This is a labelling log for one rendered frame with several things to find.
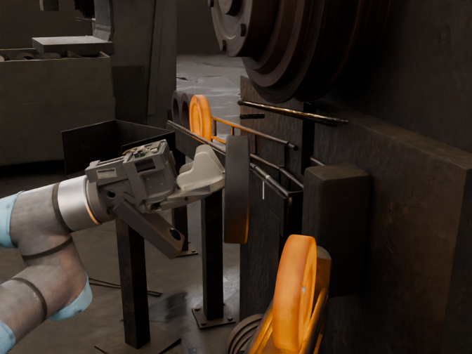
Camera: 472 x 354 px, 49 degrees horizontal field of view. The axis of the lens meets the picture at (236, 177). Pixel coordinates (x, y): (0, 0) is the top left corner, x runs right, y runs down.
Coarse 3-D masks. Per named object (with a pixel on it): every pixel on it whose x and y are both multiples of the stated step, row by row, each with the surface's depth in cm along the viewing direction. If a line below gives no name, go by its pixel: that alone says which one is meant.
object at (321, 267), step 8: (320, 264) 78; (328, 264) 77; (320, 272) 78; (328, 272) 78; (320, 280) 78; (328, 280) 78; (320, 288) 79; (328, 288) 78; (328, 296) 78; (312, 312) 80
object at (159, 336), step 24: (72, 144) 155; (96, 144) 162; (120, 144) 167; (144, 144) 142; (168, 144) 150; (72, 168) 156; (120, 240) 159; (120, 264) 162; (144, 264) 164; (144, 288) 166; (144, 312) 168; (120, 336) 175; (144, 336) 170; (168, 336) 175
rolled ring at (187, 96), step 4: (188, 92) 197; (184, 96) 197; (188, 96) 193; (184, 100) 198; (188, 100) 191; (184, 104) 201; (188, 104) 191; (184, 108) 203; (188, 108) 192; (184, 112) 204; (188, 112) 204; (184, 116) 204; (188, 116) 205; (184, 120) 204; (188, 120) 205; (184, 124) 204; (188, 124) 204; (188, 128) 203
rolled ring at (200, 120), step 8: (192, 96) 181; (200, 96) 177; (192, 104) 182; (200, 104) 174; (208, 104) 175; (192, 112) 186; (200, 112) 173; (208, 112) 173; (192, 120) 187; (200, 120) 174; (208, 120) 173; (192, 128) 187; (200, 128) 175; (208, 128) 174; (208, 136) 175
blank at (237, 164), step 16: (240, 144) 70; (240, 160) 68; (240, 176) 67; (224, 192) 67; (240, 192) 67; (224, 208) 68; (240, 208) 67; (224, 224) 69; (240, 224) 68; (224, 240) 72; (240, 240) 71
